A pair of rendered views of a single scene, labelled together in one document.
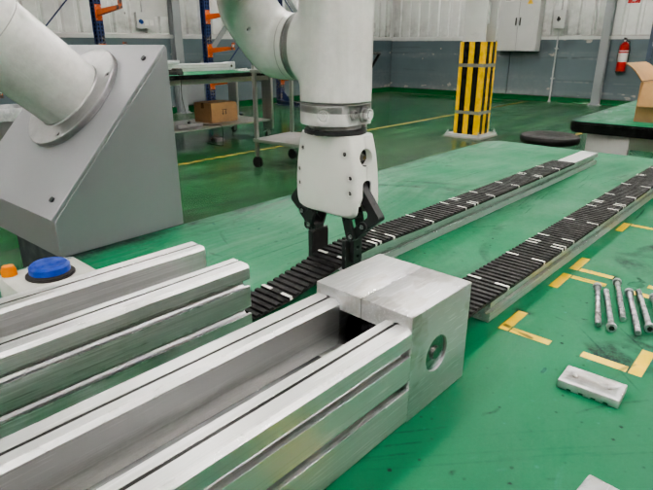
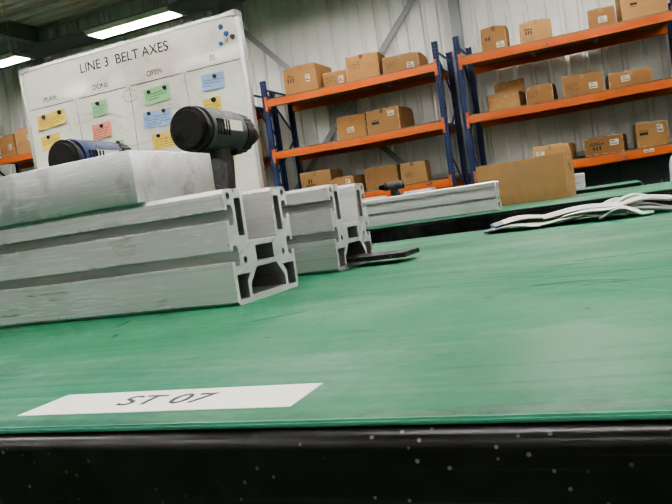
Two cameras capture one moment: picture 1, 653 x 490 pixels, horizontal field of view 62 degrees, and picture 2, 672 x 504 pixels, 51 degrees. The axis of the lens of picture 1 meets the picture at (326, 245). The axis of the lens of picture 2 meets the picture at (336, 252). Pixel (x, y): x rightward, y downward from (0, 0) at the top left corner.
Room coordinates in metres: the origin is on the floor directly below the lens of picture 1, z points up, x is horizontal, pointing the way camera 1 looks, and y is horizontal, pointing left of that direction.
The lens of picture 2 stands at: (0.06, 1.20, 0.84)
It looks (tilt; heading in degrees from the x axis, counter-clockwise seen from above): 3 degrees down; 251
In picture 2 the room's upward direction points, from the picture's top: 8 degrees counter-clockwise
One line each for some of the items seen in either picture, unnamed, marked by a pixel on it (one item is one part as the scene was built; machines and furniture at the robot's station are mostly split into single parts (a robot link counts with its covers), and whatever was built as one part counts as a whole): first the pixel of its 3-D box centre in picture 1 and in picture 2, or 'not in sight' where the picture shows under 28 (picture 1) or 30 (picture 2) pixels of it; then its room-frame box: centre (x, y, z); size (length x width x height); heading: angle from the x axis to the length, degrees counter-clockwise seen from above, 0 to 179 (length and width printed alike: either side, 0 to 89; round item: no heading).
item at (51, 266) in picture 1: (50, 270); not in sight; (0.52, 0.29, 0.84); 0.04 x 0.04 x 0.02
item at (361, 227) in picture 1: (359, 244); not in sight; (0.62, -0.04, 0.83); 0.03 x 0.03 x 0.07; 47
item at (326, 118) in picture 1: (336, 115); not in sight; (0.65, -0.01, 0.99); 0.09 x 0.08 x 0.03; 47
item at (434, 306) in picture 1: (381, 325); not in sight; (0.43, -0.05, 0.83); 0.12 x 0.09 x 0.10; 47
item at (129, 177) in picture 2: not in sight; (103, 205); (0.04, 0.55, 0.87); 0.16 x 0.11 x 0.07; 137
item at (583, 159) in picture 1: (504, 192); not in sight; (1.02, -0.35, 0.79); 0.96 x 0.04 x 0.03; 137
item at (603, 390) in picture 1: (591, 385); not in sight; (0.40, -0.23, 0.78); 0.05 x 0.03 x 0.01; 51
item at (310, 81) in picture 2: not in sight; (367, 160); (-4.18, -8.84, 1.58); 2.83 x 0.98 x 3.15; 138
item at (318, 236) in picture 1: (311, 230); not in sight; (0.68, 0.02, 0.83); 0.03 x 0.03 x 0.07; 47
